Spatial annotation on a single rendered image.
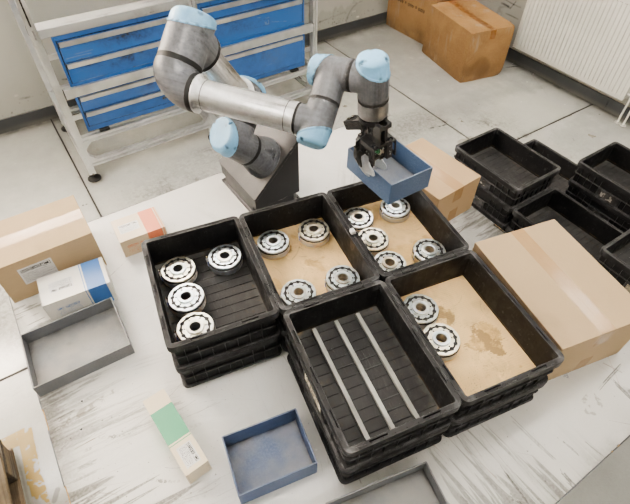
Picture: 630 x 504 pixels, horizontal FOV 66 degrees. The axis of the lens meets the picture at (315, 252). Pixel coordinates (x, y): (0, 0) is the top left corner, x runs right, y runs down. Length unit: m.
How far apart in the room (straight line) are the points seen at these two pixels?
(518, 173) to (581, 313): 1.22
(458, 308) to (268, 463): 0.68
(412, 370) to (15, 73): 3.33
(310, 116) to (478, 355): 0.77
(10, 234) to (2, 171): 1.93
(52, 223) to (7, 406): 1.00
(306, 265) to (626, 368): 0.99
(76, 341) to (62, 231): 0.36
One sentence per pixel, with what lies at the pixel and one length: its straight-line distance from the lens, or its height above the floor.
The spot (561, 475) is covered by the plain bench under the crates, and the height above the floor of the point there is 0.70.
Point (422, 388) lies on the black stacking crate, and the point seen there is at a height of 0.83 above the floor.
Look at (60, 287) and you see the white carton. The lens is 1.69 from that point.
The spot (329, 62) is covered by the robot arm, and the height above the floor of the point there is 1.45.
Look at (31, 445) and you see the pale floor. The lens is 2.39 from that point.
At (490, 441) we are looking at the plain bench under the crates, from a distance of 1.44.
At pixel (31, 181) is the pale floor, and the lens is 3.56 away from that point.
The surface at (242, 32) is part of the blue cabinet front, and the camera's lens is 3.33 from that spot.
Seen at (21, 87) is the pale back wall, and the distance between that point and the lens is 4.00.
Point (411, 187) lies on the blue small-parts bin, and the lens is 1.38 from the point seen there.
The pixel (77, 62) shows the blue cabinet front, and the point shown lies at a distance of 3.04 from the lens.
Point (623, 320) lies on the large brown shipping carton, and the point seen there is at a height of 0.90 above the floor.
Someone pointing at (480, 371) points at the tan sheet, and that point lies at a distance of 1.37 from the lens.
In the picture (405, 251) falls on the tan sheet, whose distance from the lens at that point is 1.57.
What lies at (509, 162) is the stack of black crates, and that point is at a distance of 2.64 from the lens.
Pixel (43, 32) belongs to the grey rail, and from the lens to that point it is 2.95.
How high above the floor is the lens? 1.98
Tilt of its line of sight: 48 degrees down
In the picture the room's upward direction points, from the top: 1 degrees clockwise
